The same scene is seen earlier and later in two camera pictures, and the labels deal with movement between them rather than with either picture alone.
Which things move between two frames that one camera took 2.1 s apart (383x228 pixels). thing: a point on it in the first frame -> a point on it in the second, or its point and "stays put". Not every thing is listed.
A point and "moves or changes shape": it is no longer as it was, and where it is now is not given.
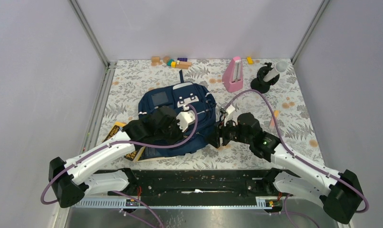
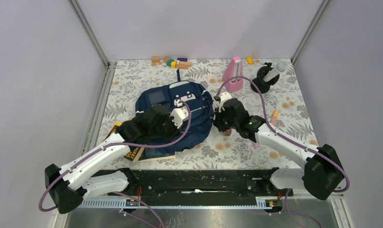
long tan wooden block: x=183 y=65 stays put
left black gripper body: x=172 y=134 stays put
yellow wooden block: x=250 y=61 stays put
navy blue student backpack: x=177 y=96 moves or changes shape
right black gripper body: x=230 y=132 -> x=224 y=123
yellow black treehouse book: x=132 y=156 stays put
